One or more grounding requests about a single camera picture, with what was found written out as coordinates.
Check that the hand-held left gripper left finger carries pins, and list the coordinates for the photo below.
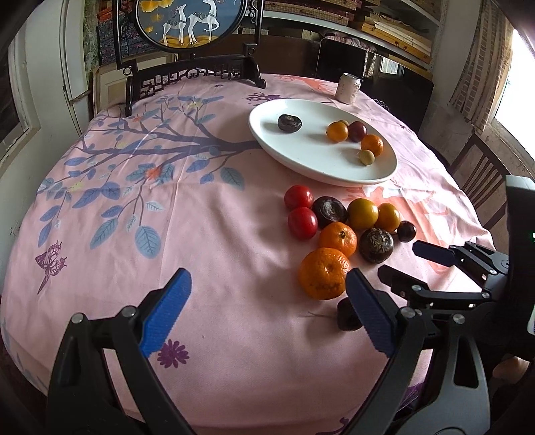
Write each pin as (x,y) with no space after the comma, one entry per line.
(167,309)

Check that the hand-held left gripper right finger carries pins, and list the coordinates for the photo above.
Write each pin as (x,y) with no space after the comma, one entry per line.
(370,313)

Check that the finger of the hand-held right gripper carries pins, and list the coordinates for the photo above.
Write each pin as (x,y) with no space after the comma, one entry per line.
(401,279)
(434,253)

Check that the large orange mandarin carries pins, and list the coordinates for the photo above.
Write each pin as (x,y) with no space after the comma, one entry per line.
(324,274)

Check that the white oval plate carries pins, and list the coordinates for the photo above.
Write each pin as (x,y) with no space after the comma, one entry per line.
(309,146)

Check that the person's right forearm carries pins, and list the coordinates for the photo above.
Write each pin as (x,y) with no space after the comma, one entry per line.
(512,370)

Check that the dark round fruit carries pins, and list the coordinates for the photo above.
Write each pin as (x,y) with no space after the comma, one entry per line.
(349,317)

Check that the small dark purple plum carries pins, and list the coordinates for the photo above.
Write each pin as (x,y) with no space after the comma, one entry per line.
(406,231)

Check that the dark passion fruit right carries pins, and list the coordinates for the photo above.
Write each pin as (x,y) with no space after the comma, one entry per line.
(376,245)

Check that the dark passion fruit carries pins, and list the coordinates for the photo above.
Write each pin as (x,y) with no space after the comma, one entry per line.
(376,245)
(329,211)

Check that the small orange-yellow tomato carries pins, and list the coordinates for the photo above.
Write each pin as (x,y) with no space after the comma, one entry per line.
(388,217)

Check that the medium orange mandarin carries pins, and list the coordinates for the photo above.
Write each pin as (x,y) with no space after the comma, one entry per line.
(338,239)

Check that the yellow-orange tomato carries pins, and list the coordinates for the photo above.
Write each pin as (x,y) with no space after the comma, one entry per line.
(362,214)

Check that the brown wooden chair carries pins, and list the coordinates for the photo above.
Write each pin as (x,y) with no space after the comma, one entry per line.
(480,175)

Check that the dark passion fruit left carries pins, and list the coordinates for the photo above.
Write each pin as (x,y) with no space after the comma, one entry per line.
(329,211)

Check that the red tomato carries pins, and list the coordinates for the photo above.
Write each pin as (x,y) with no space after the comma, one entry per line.
(302,223)
(299,197)

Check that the small orange mandarin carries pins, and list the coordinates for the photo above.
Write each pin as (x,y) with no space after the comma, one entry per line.
(372,145)
(337,131)

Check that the dark red plum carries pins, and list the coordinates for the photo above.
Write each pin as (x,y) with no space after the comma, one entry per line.
(357,130)

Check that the black glossy furniture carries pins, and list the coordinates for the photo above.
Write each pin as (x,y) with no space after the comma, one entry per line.
(401,88)

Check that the white drink can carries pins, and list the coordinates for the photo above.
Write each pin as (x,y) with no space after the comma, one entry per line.
(348,88)

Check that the dark brown mangosteen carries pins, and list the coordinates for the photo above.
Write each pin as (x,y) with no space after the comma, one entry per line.
(290,122)

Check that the beige patterned curtain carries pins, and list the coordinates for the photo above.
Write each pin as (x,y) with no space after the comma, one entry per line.
(480,62)

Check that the stack of wooden boards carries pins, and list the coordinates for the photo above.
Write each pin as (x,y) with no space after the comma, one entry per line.
(401,27)

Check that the white door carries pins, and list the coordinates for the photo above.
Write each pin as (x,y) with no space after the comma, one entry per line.
(46,75)

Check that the stack of patterned fabrics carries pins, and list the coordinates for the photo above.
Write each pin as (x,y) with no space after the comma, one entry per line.
(113,39)

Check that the round deer painting table screen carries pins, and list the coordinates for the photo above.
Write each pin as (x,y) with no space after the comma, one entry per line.
(188,25)

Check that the white wall shelf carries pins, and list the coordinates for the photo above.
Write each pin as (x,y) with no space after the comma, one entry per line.
(376,35)

